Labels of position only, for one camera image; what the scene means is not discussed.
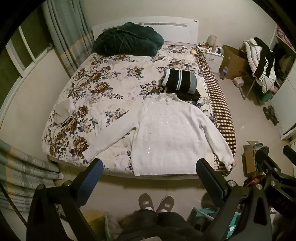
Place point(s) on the large cardboard box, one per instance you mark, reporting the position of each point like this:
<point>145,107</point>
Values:
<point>233,61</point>

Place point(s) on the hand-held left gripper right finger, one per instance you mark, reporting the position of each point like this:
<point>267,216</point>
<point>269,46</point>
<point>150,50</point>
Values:
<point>208,178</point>

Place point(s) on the pink tissue packet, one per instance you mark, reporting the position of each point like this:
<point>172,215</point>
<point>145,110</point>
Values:
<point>238,81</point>

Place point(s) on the chair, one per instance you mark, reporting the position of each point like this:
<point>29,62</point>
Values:
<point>251,85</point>

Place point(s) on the window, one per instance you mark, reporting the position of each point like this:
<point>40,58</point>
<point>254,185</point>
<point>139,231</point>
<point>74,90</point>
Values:
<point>20,53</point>

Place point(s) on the yellow box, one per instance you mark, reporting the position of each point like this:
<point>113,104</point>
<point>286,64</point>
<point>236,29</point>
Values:
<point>94,222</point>

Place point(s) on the small open cardboard box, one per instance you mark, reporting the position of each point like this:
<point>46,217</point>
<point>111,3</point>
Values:
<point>251,157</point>

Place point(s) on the clear plastic bag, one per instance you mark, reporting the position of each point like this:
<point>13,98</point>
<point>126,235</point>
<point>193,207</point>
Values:
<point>112,226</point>

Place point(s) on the black striped folded sweater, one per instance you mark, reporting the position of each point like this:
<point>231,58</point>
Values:
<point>181,82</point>

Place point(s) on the teal storage box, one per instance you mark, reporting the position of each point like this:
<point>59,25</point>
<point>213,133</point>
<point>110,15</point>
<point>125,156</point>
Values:
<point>208,220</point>

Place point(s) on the white headboard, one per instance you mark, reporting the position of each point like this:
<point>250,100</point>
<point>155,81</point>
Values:
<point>178,30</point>

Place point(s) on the small white cloth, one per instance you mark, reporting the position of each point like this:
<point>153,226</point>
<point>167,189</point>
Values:
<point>62,112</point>

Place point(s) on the white nightstand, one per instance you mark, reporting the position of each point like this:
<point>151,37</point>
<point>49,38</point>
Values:
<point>214,58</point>

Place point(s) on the brown checkered blanket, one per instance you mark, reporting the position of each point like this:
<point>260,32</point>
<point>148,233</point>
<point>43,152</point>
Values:
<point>219,102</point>

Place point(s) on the plastic water bottle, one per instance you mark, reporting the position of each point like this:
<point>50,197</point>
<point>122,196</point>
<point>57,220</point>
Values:
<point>224,71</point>

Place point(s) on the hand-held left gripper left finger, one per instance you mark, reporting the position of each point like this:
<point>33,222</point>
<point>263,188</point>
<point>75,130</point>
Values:
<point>93,175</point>

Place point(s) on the white knitted sweater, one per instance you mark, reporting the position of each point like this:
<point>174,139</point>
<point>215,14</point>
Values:
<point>168,136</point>

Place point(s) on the grey slipper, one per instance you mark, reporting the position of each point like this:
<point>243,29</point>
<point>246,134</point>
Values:
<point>165,204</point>
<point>146,202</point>

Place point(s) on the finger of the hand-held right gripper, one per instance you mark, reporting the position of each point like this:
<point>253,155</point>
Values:
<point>290,153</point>
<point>268,160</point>

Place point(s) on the floral quilt bed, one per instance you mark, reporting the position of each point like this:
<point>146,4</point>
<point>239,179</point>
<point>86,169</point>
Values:
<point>111,92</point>

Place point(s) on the white cabinet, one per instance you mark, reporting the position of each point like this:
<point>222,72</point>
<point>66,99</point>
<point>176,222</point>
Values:
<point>285,97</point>

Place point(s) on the dark green blanket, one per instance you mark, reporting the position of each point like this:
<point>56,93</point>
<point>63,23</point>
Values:
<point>127,40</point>

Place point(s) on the black sandals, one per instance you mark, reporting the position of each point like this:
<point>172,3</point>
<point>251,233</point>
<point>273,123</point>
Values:
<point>270,113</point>

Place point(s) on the person's dark trousers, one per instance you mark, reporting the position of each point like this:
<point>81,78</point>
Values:
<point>159,226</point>

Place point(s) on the beige table lamp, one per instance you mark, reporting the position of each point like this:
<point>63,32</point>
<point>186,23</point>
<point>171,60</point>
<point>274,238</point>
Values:
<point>211,39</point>

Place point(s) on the green striped curtain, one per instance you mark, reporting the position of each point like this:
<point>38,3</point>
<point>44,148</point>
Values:
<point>64,34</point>
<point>20,171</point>

